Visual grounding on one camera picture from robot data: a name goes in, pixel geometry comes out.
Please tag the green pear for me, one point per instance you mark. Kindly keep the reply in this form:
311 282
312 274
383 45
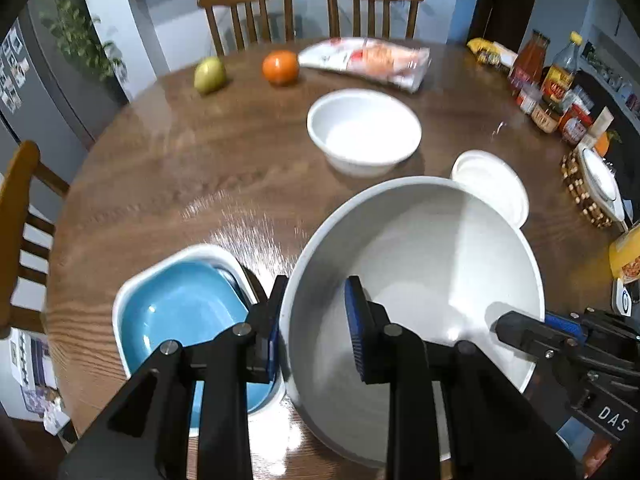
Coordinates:
210 75

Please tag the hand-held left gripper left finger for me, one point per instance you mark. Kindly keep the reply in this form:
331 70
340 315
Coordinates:
273 330

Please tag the brown sauce jar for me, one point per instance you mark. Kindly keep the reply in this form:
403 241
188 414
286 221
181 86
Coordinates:
545 117

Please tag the orange fruit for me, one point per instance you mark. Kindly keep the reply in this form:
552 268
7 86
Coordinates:
281 67

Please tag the white round bowl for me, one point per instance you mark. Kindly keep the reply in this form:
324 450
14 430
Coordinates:
365 130

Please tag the white patterned box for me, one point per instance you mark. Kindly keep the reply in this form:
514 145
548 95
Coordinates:
30 360

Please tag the small deep white bowl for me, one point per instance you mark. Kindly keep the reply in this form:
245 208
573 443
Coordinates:
487 185

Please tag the yellow snack packet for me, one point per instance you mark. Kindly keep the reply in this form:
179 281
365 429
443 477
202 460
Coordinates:
487 52

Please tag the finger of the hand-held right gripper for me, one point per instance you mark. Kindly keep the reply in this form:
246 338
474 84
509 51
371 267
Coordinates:
525 335
562 321

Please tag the white snack packet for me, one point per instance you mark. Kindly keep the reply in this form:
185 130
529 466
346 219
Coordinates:
370 60

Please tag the grey refrigerator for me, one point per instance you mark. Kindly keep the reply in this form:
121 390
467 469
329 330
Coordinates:
45 110

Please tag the trailing green vine plant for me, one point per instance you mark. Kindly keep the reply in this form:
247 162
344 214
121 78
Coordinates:
80 35

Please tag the small white-label jar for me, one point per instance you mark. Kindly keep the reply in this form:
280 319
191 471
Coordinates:
529 100

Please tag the tall red sauce bottle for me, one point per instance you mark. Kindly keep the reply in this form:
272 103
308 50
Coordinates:
530 62

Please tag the red-label sauce jar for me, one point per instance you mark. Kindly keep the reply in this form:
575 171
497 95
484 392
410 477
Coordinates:
575 127

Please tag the white lid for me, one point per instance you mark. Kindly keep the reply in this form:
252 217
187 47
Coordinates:
600 180

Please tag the clear bottle with yellow cap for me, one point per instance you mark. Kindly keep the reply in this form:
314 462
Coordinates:
560 80

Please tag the beige carton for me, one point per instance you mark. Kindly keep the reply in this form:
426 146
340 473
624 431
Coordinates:
601 125

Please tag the large grey-white round bowl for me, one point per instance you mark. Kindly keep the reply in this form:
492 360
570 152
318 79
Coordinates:
425 260

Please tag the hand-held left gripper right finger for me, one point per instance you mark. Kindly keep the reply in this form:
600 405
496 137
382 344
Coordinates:
355 330

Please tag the small orange object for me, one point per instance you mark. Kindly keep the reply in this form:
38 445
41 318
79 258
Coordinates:
602 144

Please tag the cluster of fridge photos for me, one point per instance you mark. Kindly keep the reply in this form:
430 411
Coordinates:
12 70

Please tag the dark wooden door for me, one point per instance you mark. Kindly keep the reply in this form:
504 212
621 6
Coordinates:
505 5

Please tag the blue patterned square plate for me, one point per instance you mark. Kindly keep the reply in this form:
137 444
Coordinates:
200 252

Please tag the yellow food packet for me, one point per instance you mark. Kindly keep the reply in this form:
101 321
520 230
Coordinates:
627 255

